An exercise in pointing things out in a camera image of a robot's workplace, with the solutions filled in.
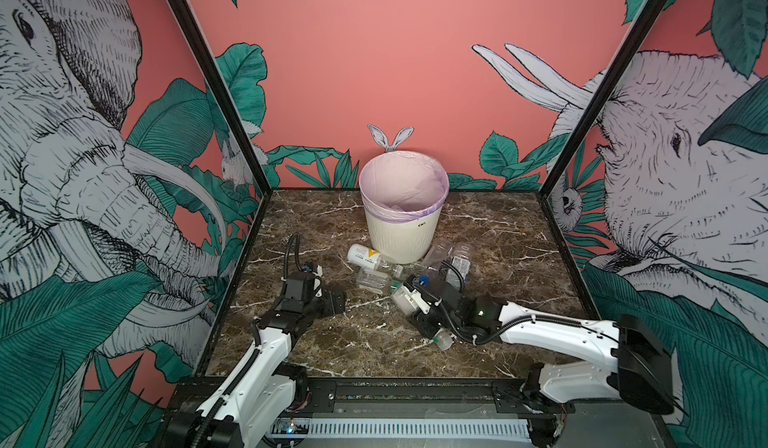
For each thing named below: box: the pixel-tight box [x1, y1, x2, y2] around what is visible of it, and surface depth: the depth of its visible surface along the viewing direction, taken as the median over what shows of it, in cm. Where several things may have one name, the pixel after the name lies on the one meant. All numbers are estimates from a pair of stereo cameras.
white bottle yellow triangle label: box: [347, 243, 404, 277], surface depth 97 cm
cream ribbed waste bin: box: [366, 209, 442, 264], surface depth 84 cm
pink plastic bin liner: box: [359, 151, 450, 223], surface depth 95 cm
